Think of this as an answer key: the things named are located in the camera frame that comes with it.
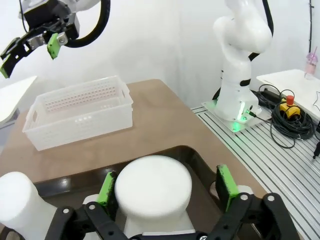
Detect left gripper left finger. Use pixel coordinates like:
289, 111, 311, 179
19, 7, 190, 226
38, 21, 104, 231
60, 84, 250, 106
46, 171, 131, 240

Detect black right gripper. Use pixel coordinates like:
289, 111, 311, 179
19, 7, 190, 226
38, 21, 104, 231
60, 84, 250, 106
0, 0, 81, 79

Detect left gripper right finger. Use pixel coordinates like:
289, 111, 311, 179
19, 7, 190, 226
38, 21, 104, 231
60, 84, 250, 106
207, 164, 299, 240

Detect dark brown plastic tray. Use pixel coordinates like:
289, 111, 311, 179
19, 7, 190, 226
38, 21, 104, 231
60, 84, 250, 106
0, 144, 251, 240

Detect white table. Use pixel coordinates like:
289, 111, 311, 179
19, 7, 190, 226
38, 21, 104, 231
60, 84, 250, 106
0, 75, 38, 124
256, 69, 320, 123

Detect aluminium profile platform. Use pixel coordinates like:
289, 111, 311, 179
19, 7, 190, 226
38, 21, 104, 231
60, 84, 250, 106
190, 98, 320, 240

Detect white perforated plastic basket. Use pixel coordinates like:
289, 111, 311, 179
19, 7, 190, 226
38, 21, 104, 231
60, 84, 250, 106
22, 75, 134, 152

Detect black plug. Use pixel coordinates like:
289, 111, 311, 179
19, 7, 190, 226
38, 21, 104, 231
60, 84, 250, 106
312, 141, 320, 161

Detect yellow emergency stop button box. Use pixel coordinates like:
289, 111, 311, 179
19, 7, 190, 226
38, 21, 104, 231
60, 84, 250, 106
278, 95, 301, 119

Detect pink drink cup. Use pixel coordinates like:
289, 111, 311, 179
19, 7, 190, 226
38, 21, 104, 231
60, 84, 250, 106
304, 46, 319, 76

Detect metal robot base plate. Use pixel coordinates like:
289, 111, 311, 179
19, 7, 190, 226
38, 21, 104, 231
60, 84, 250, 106
201, 98, 264, 134

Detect black coiled cable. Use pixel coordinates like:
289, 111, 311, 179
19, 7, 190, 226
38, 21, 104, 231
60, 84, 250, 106
252, 83, 315, 150

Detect thin black wall cable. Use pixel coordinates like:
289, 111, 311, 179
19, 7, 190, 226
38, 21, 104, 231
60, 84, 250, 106
308, 0, 314, 52

